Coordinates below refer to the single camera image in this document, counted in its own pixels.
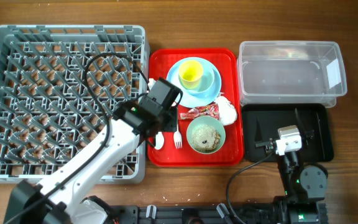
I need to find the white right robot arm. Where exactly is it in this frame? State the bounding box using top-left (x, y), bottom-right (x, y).
top-left (255, 110), bottom-right (328, 224)

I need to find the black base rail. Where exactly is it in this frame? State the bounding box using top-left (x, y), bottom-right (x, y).
top-left (112, 203), bottom-right (329, 224)

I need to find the light blue plate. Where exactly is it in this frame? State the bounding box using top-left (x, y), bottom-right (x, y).
top-left (166, 57), bottom-right (222, 108)

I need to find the white plastic spoon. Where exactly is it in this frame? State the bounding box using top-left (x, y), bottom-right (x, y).
top-left (154, 132), bottom-right (164, 150)

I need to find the white plastic fork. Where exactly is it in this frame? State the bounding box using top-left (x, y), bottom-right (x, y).
top-left (173, 124), bottom-right (183, 149)

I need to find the black waste tray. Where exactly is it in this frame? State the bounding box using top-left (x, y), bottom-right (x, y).
top-left (242, 104), bottom-right (334, 162)

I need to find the red plastic tray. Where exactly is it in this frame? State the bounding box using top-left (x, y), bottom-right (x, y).
top-left (147, 48), bottom-right (244, 167)

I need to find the white napkin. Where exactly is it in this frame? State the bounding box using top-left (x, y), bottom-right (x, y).
top-left (214, 96), bottom-right (237, 126)

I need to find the clear plastic bin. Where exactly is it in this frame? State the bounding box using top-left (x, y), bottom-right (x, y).
top-left (237, 40), bottom-right (347, 108)

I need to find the yellow plastic cup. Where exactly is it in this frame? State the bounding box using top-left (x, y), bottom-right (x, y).
top-left (178, 60), bottom-right (204, 89)

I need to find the rice food waste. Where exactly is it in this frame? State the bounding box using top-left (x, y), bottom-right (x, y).
top-left (191, 124), bottom-right (221, 153)

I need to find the grey dishwasher rack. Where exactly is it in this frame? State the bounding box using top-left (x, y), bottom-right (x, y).
top-left (0, 25), bottom-right (150, 184)

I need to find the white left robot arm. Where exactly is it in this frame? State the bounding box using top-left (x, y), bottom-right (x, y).
top-left (4, 78), bottom-right (183, 223)

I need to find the green bowl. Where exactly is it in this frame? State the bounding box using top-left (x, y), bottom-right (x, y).
top-left (186, 116), bottom-right (226, 154)

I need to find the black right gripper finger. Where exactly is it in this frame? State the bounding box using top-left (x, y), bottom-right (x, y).
top-left (295, 108), bottom-right (305, 133)
top-left (255, 120), bottom-right (263, 143)

